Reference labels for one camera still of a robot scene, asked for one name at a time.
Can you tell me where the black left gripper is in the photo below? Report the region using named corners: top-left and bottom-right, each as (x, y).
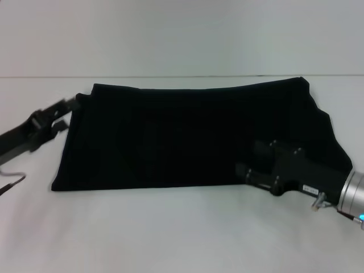
top-left (0, 95), bottom-right (82, 166)

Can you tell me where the dark red arm cable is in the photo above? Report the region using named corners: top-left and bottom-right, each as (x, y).
top-left (0, 169), bottom-right (27, 196)

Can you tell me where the black shirt with FREE print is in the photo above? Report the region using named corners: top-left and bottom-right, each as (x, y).
top-left (50, 76), bottom-right (354, 192)

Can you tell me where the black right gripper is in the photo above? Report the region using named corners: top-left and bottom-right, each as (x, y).
top-left (234, 138), bottom-right (353, 206)

